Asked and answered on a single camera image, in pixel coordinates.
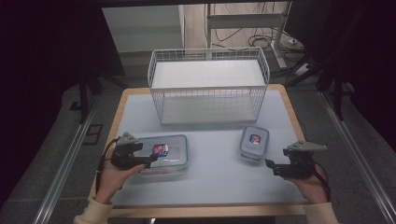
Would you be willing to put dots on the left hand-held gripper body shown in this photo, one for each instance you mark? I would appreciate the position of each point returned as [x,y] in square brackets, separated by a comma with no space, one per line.
[124,155]

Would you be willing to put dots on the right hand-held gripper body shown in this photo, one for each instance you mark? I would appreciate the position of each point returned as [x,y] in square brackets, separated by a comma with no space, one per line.
[299,165]

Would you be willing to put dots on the large clear lidded food container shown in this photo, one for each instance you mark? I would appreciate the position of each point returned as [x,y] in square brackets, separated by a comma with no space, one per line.
[169,152]

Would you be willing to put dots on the small clear lidded food container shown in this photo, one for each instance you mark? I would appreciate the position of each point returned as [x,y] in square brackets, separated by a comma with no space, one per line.
[254,143]

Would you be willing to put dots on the person's right hand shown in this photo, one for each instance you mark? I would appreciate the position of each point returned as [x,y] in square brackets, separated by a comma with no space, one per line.
[309,188]

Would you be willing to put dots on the person's left hand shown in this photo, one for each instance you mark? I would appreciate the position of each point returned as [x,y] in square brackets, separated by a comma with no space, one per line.
[113,182]

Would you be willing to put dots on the black floor plate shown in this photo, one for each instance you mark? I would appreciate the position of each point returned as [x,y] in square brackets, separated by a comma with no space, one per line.
[92,134]

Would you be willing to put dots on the pale blue table mat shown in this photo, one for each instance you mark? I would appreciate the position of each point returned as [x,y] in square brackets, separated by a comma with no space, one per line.
[214,183]

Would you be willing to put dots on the black stand legs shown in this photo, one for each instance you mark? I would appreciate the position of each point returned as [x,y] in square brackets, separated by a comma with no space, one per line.
[83,96]
[337,96]

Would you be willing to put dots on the white power strip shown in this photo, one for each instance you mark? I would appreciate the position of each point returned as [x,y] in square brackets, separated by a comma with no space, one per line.
[303,69]

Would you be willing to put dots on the white cabinet panel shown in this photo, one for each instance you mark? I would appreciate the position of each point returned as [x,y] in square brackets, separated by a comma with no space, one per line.
[143,28]

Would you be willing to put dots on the aluminium floor rail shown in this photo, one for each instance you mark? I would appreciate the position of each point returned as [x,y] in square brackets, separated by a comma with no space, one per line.
[63,168]
[358,155]

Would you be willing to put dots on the grey metal desk frame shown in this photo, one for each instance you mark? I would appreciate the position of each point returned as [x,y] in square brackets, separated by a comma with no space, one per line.
[246,21]

